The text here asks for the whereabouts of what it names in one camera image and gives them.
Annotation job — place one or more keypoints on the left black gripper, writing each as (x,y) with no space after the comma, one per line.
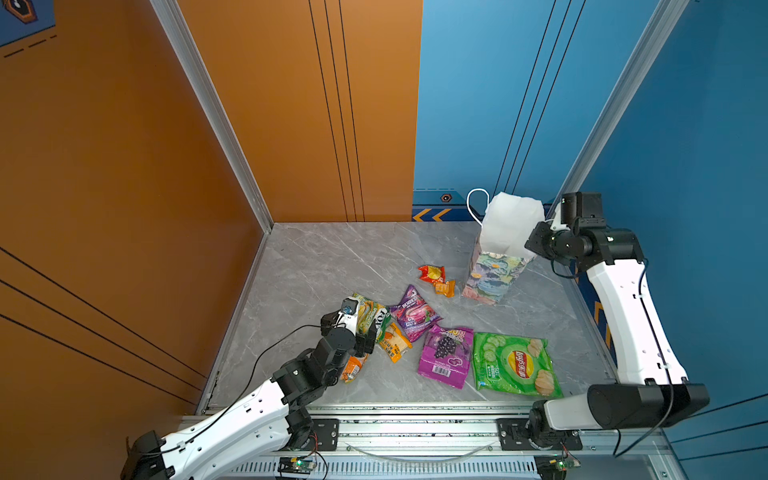
(359,340)

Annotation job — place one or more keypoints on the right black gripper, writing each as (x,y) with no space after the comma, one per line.
(534,241)

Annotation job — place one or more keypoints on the orange snack bag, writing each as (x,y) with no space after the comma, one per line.
(353,368)

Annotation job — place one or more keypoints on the colourful white paper bag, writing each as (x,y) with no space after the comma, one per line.
(500,255)

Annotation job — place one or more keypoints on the purple grape candy bag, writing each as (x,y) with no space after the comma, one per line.
(446,355)

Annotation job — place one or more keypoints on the green Lays chips bag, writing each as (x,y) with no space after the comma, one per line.
(514,365)

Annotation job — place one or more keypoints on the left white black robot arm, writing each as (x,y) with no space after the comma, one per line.
(269,418)

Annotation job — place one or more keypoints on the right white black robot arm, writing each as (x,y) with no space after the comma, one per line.
(652,389)

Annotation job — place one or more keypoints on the green yellow Fox's candy bag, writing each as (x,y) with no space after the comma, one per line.
(371,316)

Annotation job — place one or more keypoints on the purple small snack bag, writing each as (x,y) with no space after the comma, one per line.
(413,314)

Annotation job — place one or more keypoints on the small orange yellow snack pack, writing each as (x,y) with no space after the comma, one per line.
(394,343)

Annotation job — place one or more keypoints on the small red snack pack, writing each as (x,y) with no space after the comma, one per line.
(432,274)

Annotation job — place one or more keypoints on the small orange cracker pack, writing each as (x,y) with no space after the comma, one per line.
(446,289)

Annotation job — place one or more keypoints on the left green circuit board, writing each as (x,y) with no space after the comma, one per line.
(296,467)

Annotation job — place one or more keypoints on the green circuit board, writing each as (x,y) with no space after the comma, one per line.
(555,468)
(296,467)

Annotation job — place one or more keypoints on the right green circuit board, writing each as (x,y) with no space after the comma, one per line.
(555,468)

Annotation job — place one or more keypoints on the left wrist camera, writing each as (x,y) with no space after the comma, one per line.
(348,314)

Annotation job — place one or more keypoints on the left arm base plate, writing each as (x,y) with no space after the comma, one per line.
(320,433)

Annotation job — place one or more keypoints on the aluminium rail frame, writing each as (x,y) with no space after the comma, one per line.
(457,441)

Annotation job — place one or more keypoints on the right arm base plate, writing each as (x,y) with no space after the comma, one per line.
(514,435)

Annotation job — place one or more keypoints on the right aluminium corner post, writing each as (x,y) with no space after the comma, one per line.
(653,38)

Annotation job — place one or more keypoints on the aluminium corner post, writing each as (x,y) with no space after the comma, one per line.
(653,38)
(176,29)

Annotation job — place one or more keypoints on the left aluminium corner post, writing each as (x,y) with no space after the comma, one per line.
(176,29)

